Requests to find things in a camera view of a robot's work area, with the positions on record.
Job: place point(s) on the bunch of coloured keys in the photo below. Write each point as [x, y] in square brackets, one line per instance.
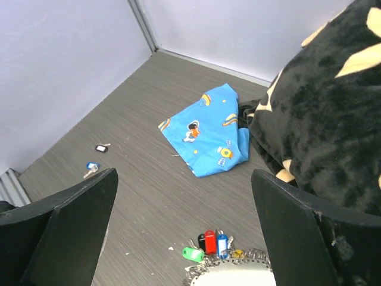
[212, 246]

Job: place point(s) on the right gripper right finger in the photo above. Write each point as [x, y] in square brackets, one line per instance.
[311, 241]

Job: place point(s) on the small blue key tag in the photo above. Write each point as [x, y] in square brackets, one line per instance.
[92, 168]

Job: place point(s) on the black key tag with key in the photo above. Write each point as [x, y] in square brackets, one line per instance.
[102, 148]

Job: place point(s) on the blue space print cloth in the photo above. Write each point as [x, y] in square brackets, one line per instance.
[206, 134]

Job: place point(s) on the white blue large keyring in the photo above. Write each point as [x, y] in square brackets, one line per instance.
[241, 268]

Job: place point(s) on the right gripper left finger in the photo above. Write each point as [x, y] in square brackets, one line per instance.
[58, 239]

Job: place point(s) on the aluminium frame rail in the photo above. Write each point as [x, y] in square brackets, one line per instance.
[12, 190]

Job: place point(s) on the black floral plush pillow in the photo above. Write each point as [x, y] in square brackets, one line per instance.
[318, 125]

